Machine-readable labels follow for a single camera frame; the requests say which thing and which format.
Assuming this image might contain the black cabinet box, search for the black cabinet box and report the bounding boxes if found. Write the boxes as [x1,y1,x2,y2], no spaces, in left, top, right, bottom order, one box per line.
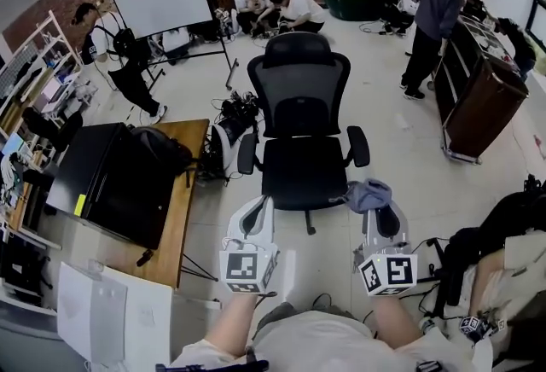
[45,122,180,251]

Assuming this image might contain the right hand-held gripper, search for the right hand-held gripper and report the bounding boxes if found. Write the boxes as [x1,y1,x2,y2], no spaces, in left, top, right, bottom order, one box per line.
[357,205,420,298]

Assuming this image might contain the white cardboard box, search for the white cardboard box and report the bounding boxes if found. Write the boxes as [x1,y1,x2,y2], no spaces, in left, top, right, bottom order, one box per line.
[56,261,175,368]

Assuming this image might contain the blue-grey cloth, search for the blue-grey cloth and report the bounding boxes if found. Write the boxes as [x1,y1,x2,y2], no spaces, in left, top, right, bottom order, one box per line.
[344,177,394,216]

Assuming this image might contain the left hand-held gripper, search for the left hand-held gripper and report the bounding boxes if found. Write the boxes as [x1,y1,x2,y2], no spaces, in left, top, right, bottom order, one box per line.
[218,195,282,297]

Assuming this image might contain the black mesh office chair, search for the black mesh office chair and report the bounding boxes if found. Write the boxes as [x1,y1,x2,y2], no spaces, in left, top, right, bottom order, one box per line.
[236,32,371,235]

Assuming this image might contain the dark brown wheeled cabinet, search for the dark brown wheeled cabinet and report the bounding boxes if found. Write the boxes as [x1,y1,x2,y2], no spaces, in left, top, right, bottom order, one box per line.
[433,9,531,166]

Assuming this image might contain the person's beige shirt torso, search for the person's beige shirt torso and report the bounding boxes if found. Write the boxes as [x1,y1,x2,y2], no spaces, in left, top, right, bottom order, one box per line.
[169,302,494,372]

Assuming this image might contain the person's right forearm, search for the person's right forearm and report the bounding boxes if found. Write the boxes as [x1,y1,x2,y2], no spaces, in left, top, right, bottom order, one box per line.
[369,294,429,351]

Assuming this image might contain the white shelf rack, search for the white shelf rack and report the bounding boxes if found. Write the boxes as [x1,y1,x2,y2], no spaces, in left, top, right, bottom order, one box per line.
[0,9,100,141]

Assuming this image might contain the white and black device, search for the white and black device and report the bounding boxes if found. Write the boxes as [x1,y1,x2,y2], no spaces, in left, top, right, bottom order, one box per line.
[211,117,249,171]

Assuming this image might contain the person's left forearm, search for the person's left forearm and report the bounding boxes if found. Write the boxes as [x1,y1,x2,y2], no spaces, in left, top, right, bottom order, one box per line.
[199,292,281,363]

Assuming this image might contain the pile of black cables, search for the pile of black cables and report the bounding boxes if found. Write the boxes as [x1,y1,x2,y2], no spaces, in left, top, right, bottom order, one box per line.
[198,89,262,186]

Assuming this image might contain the black backpack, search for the black backpack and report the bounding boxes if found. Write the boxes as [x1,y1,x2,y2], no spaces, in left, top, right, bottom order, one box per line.
[127,125,195,188]

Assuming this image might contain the wooden table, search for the wooden table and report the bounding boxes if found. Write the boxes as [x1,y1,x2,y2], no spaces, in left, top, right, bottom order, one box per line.
[104,118,211,289]

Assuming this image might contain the dark framed window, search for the dark framed window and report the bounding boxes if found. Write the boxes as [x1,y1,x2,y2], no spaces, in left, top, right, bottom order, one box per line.
[523,0,546,73]

